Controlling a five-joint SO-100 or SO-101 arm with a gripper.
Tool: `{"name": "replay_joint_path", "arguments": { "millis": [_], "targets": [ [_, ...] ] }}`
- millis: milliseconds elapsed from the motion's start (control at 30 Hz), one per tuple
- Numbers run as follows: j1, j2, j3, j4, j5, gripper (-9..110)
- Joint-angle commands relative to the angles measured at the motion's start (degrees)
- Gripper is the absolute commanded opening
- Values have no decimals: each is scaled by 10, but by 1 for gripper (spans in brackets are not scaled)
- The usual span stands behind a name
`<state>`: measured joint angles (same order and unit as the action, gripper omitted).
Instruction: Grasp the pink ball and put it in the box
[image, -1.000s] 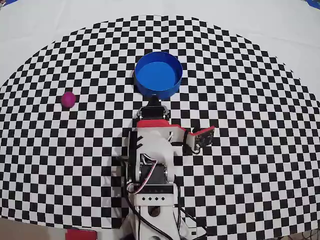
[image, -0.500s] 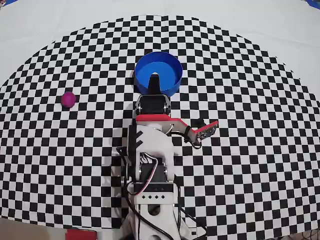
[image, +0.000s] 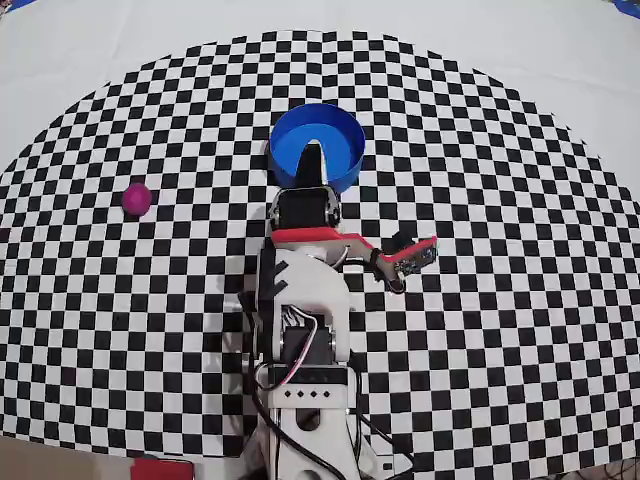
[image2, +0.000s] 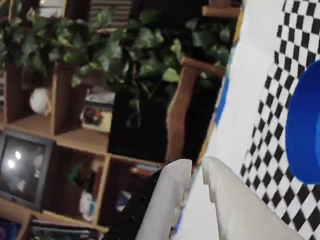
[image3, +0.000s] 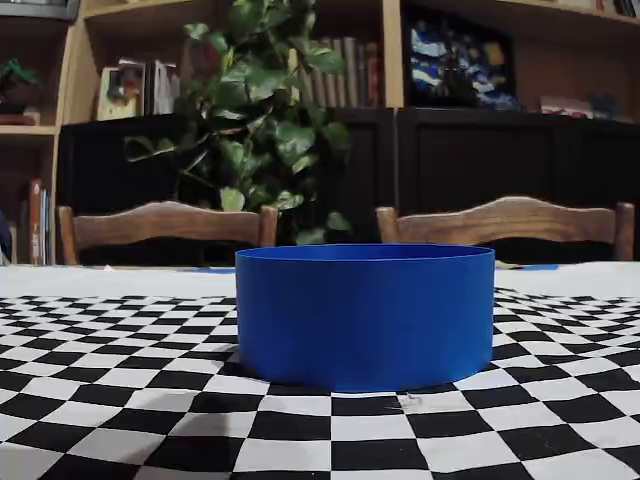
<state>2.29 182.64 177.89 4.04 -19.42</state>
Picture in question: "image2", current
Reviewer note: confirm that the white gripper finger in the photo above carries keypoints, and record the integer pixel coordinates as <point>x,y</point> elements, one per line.
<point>162,200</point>
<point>237,212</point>

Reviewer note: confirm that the blue round box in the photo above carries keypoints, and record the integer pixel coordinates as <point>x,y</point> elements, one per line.
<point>305,125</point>

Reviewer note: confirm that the orange spine book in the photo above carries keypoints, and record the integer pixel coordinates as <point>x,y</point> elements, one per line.
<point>145,170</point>

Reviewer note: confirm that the blue white penguin figure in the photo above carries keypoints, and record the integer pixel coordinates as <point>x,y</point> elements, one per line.
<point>123,197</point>

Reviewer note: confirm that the white patterned mug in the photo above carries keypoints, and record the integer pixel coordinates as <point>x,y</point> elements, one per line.
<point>87,202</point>

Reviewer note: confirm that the wooden chair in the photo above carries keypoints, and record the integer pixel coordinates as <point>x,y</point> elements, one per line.
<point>177,112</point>
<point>220,11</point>

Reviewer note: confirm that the green bonsai model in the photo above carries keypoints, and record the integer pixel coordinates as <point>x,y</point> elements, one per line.
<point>77,172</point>

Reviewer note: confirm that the framed photo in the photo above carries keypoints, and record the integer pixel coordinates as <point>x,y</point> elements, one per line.
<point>97,117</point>

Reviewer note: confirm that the light wooden bookshelf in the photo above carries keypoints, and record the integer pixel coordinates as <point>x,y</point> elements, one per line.
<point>75,141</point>

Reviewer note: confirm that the blue tape strip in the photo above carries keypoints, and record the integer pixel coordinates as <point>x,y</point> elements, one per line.
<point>222,105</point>

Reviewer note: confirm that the checkered print white mat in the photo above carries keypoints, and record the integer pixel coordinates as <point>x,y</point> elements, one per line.
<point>250,75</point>

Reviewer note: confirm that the dark framed monitor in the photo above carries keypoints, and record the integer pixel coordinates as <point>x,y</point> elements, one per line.
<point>25,170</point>

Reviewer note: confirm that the white sphere ornament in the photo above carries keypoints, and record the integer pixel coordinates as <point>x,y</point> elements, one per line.
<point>39,100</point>

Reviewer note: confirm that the green pothos plant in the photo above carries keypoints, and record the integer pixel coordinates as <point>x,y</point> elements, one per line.
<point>75,45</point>

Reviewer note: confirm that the brown hardcover book set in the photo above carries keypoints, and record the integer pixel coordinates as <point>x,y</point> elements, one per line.
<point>110,12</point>

